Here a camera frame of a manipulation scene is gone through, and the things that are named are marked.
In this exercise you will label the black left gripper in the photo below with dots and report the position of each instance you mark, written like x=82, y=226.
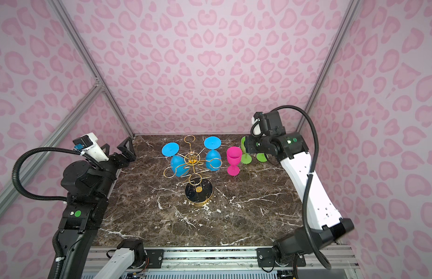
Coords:
x=130, y=155

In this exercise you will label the blue wine glass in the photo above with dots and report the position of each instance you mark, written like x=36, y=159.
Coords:
x=213, y=157
x=177, y=162

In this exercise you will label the pink wine glass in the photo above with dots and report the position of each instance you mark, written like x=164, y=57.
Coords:
x=234, y=155

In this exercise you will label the green wine glass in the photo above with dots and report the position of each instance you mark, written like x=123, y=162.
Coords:
x=261, y=157
x=246, y=158

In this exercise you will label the green wine glass front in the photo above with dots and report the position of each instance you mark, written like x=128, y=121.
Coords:
x=261, y=157

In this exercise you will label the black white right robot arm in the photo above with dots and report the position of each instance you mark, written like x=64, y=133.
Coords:
x=323, y=224

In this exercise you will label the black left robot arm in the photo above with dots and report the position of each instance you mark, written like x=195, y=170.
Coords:
x=88, y=186

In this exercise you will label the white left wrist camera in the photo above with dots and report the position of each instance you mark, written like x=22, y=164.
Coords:
x=88, y=144

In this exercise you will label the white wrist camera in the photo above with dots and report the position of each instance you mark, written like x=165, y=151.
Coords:
x=255, y=130
x=88, y=144

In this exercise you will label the gold wire wine glass rack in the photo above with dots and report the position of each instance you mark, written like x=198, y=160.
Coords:
x=198, y=187

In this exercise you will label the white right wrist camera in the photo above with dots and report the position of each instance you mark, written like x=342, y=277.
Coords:
x=255, y=130

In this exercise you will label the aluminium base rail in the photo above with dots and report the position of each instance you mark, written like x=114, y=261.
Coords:
x=242, y=262

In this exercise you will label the right aluminium frame post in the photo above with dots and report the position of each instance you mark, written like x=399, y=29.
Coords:
x=328, y=25

